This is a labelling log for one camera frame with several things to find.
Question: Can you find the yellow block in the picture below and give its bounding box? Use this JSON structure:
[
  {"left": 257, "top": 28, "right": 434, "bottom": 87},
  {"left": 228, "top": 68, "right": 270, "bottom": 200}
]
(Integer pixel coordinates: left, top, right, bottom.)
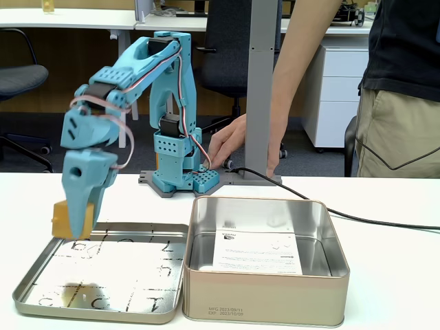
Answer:
[{"left": 51, "top": 200, "right": 96, "bottom": 240}]

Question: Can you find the person's hand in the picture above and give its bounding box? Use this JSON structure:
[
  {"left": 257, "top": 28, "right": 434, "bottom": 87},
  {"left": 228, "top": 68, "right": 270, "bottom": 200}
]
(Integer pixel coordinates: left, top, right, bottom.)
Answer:
[{"left": 208, "top": 109, "right": 288, "bottom": 178}]

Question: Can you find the numbered metal tin lid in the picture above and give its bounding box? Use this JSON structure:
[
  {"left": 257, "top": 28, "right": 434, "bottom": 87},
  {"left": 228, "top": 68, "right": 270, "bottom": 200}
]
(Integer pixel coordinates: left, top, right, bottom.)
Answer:
[{"left": 12, "top": 221, "right": 190, "bottom": 326}]

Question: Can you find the black office chair with armrest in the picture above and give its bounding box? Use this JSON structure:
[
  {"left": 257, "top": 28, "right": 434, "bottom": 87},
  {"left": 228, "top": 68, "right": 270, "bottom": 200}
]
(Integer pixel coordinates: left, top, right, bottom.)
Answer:
[{"left": 0, "top": 29, "right": 55, "bottom": 173}]

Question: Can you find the white desk with legs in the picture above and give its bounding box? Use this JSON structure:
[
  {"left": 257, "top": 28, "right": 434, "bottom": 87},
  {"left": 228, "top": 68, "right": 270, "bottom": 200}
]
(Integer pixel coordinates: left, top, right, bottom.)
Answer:
[{"left": 0, "top": 8, "right": 140, "bottom": 149}]

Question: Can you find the long white desk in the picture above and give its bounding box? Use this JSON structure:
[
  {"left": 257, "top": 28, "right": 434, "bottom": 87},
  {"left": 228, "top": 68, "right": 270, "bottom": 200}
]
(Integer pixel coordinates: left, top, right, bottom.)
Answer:
[{"left": 134, "top": 13, "right": 374, "bottom": 37}]

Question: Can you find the grey desk divider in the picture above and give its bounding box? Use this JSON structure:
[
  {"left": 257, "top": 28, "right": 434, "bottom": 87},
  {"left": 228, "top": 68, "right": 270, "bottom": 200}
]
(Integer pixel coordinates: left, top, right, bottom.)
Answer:
[{"left": 134, "top": 0, "right": 154, "bottom": 22}]

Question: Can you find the white printed paper sheet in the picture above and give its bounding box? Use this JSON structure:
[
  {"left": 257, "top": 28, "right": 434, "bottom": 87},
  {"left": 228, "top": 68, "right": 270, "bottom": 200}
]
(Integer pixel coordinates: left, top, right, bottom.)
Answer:
[{"left": 212, "top": 229, "right": 304, "bottom": 276}]

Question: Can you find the dark high-back office chair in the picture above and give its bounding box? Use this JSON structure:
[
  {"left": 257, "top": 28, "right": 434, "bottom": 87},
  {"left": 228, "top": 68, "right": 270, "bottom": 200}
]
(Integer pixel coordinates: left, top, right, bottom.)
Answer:
[{"left": 195, "top": 0, "right": 289, "bottom": 170}]

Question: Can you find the gold metal tin box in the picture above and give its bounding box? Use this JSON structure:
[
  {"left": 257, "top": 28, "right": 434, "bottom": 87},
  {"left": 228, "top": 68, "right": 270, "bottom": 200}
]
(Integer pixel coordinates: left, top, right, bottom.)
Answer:
[{"left": 181, "top": 195, "right": 351, "bottom": 327}]

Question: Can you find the black chair edge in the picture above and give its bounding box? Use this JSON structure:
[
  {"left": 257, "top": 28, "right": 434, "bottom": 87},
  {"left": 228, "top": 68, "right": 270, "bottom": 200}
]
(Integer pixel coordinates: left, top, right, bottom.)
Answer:
[{"left": 344, "top": 115, "right": 359, "bottom": 178}]

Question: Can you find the white drawer cabinet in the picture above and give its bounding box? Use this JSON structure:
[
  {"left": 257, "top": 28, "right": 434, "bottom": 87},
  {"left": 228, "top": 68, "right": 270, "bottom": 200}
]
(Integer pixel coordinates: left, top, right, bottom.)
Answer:
[{"left": 301, "top": 43, "right": 371, "bottom": 154}]

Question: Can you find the small wheeled robot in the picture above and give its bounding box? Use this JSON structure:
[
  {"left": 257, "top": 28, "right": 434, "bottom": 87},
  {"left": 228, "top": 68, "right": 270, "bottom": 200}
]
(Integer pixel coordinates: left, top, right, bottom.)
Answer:
[{"left": 331, "top": 0, "right": 377, "bottom": 28}]

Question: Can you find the person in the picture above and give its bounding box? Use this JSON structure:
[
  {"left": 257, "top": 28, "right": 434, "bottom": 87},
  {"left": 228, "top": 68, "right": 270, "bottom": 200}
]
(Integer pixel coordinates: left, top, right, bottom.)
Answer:
[{"left": 355, "top": 0, "right": 440, "bottom": 179}]

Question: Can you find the gripper servo cable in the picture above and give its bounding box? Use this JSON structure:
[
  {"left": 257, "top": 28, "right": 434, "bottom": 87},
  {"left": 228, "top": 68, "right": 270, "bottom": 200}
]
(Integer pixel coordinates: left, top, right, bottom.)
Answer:
[{"left": 69, "top": 96, "right": 135, "bottom": 170}]

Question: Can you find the grey mounting base plate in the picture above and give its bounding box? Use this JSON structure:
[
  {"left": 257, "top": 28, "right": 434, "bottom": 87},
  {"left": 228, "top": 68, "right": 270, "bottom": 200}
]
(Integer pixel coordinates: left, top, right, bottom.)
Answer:
[{"left": 138, "top": 170, "right": 283, "bottom": 199}]

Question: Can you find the forearm servo cable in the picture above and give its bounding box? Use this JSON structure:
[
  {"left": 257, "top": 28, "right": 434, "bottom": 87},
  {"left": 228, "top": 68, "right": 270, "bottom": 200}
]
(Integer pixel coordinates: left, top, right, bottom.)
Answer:
[{"left": 122, "top": 41, "right": 183, "bottom": 96}]

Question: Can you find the base servo cable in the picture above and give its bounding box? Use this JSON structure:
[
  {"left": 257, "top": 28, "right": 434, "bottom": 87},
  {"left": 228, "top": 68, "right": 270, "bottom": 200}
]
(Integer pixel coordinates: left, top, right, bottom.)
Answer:
[{"left": 175, "top": 51, "right": 213, "bottom": 171}]

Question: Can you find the grey camera post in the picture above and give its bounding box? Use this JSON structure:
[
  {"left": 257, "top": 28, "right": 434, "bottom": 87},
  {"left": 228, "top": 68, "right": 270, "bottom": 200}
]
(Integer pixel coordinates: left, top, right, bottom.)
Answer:
[{"left": 244, "top": 0, "right": 283, "bottom": 182}]

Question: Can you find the black power cable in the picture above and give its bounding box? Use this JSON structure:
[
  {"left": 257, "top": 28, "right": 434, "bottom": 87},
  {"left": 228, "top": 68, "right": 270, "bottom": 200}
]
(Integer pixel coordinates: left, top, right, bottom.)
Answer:
[{"left": 228, "top": 167, "right": 440, "bottom": 230}]

